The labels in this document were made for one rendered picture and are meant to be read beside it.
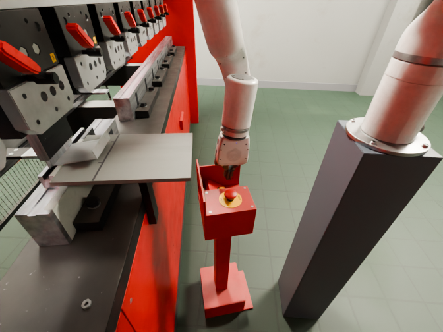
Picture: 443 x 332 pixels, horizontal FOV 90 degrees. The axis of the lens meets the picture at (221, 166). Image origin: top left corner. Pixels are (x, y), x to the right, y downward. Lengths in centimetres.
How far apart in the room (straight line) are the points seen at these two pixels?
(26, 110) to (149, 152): 22
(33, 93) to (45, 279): 32
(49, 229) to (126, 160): 19
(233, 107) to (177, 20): 205
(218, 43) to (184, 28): 203
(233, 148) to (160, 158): 25
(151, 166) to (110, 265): 20
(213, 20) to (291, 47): 369
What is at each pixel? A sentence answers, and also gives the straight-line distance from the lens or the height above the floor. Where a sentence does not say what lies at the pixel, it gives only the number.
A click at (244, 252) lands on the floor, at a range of 151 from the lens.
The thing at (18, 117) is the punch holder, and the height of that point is 114.
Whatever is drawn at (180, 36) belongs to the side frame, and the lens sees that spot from 260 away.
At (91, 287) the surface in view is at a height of 87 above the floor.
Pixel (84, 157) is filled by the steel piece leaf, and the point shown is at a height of 101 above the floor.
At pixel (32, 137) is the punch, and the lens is 53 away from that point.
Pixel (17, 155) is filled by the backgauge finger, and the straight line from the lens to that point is 64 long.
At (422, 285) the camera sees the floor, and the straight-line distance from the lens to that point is 184.
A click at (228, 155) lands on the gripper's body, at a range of 68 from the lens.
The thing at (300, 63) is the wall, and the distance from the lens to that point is 431.
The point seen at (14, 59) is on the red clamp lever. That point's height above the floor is 122.
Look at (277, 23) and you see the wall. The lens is 414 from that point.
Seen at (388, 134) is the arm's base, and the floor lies 103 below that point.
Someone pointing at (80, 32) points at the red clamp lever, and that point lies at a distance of 56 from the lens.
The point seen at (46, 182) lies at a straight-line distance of 56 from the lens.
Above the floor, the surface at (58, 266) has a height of 87.
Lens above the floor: 128
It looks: 37 degrees down
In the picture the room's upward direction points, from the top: 2 degrees clockwise
